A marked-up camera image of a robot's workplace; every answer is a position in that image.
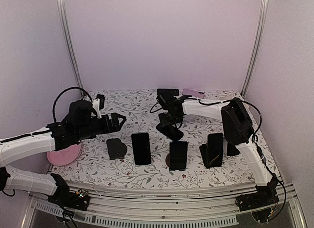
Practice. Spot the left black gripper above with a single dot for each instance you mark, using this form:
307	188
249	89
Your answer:
116	127

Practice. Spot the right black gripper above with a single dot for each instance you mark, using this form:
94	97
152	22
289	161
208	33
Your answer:
165	123

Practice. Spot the blue phone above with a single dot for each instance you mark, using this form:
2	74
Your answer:
170	132

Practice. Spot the black phone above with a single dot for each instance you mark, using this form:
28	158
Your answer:
216	138
232	150
173	92
178	155

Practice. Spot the black stand wooden base front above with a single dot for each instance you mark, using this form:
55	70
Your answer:
168	161

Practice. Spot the black folding phone stand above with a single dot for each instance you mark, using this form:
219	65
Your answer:
204	156

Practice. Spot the black phone front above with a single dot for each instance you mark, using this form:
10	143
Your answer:
216	138

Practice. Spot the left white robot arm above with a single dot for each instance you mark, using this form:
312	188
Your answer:
19	147

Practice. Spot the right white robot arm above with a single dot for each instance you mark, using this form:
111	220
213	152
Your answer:
237	129

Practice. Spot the purple phone at back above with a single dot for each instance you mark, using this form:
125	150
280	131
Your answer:
194	93

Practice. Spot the floral table mat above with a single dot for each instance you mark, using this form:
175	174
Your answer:
141	110

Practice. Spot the pink bowl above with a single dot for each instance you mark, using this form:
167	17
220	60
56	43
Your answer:
65	156

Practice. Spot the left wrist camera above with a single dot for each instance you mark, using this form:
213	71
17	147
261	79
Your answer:
98	105

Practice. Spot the front aluminium rail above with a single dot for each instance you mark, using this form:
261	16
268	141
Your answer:
215	207

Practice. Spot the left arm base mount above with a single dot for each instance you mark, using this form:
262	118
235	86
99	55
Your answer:
63	197

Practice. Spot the left aluminium frame post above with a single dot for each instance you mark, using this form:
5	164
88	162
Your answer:
68	41

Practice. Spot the aluminium frame post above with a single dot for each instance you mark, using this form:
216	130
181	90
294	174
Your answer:
68	41
256	46

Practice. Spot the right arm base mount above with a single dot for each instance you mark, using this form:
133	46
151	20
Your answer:
263	196

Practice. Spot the right aluminium frame post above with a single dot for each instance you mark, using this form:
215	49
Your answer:
256	46

